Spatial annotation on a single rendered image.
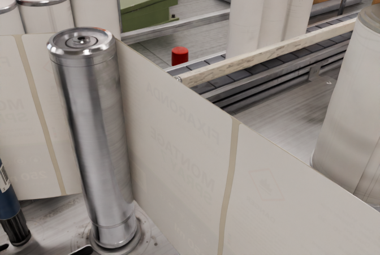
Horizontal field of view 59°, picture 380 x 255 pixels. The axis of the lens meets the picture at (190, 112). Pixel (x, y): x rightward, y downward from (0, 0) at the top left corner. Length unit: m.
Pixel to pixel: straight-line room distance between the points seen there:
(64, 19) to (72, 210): 0.19
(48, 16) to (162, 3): 0.51
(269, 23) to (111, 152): 0.41
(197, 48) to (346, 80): 0.50
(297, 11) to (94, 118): 0.48
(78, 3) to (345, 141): 0.29
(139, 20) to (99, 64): 0.63
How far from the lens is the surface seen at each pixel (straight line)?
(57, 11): 0.37
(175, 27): 0.51
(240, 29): 0.54
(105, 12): 0.39
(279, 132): 0.44
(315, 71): 0.68
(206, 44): 0.77
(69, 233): 0.34
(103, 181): 0.24
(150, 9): 0.83
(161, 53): 0.73
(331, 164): 0.32
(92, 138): 0.22
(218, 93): 0.50
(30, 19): 0.38
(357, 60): 0.28
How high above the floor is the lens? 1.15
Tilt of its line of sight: 36 degrees down
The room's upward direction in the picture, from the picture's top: 2 degrees clockwise
